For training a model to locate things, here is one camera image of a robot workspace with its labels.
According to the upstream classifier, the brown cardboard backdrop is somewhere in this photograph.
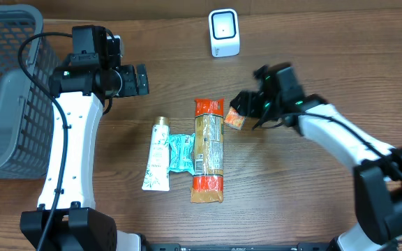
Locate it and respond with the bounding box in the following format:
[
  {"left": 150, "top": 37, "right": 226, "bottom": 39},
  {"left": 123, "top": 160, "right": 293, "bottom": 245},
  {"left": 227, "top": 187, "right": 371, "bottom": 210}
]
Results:
[{"left": 0, "top": 0, "right": 402, "bottom": 21}]

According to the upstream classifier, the grey plastic shopping basket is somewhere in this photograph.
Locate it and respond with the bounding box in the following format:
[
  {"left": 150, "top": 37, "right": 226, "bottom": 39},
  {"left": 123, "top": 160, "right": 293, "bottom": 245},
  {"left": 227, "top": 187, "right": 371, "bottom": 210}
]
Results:
[{"left": 0, "top": 5, "right": 61, "bottom": 178}]

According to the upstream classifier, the white barcode scanner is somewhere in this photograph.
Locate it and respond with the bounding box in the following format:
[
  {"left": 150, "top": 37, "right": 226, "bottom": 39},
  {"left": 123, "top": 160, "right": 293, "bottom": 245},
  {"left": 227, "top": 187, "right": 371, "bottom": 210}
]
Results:
[{"left": 208, "top": 8, "right": 240, "bottom": 58}]

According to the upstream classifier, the teal snack packet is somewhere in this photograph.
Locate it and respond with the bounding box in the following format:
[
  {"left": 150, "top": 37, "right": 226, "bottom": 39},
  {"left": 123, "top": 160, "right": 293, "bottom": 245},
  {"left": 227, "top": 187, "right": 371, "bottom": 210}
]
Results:
[{"left": 168, "top": 134, "right": 195, "bottom": 175}]

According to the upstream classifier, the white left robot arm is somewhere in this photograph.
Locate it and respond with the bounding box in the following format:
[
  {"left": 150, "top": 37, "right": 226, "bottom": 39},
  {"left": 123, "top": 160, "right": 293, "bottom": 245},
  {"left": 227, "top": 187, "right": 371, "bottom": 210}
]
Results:
[{"left": 20, "top": 66, "right": 149, "bottom": 251}]

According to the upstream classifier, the orange long noodle packet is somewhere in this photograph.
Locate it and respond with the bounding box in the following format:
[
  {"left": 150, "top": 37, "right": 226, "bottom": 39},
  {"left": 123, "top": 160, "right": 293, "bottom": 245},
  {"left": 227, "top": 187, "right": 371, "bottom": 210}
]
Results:
[{"left": 191, "top": 98, "right": 224, "bottom": 203}]

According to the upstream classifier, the white tube with gold cap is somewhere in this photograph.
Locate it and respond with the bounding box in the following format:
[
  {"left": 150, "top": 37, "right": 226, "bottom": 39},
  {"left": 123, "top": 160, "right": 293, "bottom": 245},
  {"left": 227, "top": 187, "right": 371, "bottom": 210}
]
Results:
[{"left": 142, "top": 116, "right": 170, "bottom": 192}]

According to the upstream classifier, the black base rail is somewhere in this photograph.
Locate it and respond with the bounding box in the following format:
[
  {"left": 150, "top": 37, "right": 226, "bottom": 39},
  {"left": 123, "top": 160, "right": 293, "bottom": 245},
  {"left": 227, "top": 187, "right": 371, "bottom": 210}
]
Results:
[{"left": 142, "top": 243, "right": 329, "bottom": 251}]

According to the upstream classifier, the small orange sachet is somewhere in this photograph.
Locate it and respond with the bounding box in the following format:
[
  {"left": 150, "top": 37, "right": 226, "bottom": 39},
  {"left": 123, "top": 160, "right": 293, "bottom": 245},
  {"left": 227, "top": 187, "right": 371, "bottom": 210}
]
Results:
[{"left": 224, "top": 107, "right": 246, "bottom": 130}]

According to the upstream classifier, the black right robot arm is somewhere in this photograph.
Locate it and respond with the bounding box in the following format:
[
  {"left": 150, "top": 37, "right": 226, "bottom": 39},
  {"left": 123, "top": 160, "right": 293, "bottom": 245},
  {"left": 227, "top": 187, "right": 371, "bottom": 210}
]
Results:
[{"left": 230, "top": 91, "right": 402, "bottom": 250}]

